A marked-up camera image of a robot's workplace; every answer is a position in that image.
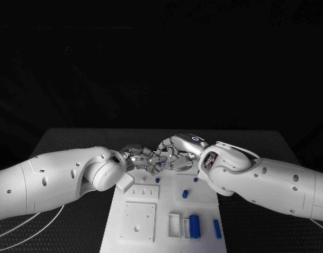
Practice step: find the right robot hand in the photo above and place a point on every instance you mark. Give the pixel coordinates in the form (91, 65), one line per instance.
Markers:
(185, 141)

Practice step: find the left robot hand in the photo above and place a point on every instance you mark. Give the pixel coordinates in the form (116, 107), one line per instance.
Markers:
(135, 150)

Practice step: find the small blue plug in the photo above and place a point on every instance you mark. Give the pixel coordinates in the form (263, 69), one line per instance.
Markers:
(161, 163)

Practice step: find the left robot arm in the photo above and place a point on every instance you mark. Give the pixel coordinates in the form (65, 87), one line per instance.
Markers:
(50, 177)

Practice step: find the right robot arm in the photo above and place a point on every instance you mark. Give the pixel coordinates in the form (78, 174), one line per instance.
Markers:
(277, 181)

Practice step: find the white task board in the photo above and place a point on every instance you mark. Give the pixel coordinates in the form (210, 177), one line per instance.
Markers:
(165, 203)

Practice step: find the thick blue cylinder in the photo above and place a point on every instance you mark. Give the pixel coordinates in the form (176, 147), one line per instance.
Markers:
(195, 226)

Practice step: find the thin long blue cylinder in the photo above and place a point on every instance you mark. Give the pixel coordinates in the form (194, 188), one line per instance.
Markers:
(217, 228)

